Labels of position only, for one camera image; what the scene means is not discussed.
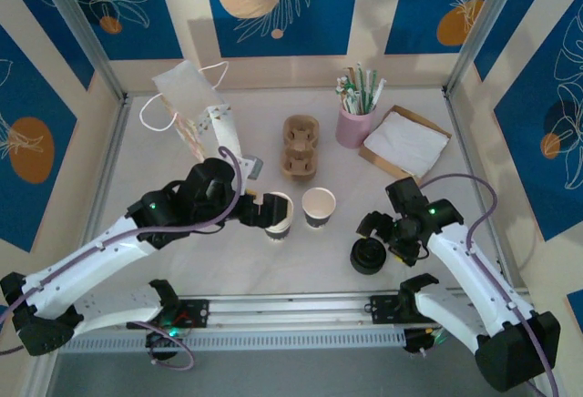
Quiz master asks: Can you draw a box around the white paper bag with handles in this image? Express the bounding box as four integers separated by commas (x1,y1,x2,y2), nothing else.
138,59,245,175

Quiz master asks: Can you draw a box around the cardboard napkin tray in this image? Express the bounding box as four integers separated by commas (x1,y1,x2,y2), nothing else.
358,104,454,178

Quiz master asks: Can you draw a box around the white napkin stack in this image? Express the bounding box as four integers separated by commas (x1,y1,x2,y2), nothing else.
363,108,450,175

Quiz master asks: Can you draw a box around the pink straw holder cup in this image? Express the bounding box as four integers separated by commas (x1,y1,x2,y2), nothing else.
335,106,378,148

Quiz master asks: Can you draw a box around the white wrapped straw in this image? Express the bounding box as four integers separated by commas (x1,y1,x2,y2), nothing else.
334,86,356,114
371,76,388,110
337,76,361,111

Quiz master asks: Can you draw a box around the green striped paper straw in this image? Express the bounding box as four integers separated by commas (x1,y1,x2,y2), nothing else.
365,68,378,114
356,60,368,114

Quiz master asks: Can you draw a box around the brown paper straw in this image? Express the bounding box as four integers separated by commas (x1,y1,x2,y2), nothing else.
345,66,361,100

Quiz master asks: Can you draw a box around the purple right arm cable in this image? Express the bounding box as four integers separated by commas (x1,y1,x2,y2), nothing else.
418,173,559,397

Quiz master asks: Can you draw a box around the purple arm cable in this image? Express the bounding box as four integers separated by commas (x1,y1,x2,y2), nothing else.
0,146,242,372
418,173,559,397

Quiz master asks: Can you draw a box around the aluminium side rail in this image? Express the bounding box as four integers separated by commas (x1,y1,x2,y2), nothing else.
442,89,502,252
85,95,134,234

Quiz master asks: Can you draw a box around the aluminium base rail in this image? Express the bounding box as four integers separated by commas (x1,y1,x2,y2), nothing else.
177,287,534,328

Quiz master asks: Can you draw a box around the grey slotted cable duct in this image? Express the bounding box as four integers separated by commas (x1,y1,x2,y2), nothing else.
58,327,407,353

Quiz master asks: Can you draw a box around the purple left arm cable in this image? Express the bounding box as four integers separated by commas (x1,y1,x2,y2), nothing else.
0,146,242,372

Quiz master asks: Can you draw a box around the aluminium frame post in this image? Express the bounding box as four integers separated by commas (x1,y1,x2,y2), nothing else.
32,0,129,102
442,0,537,97

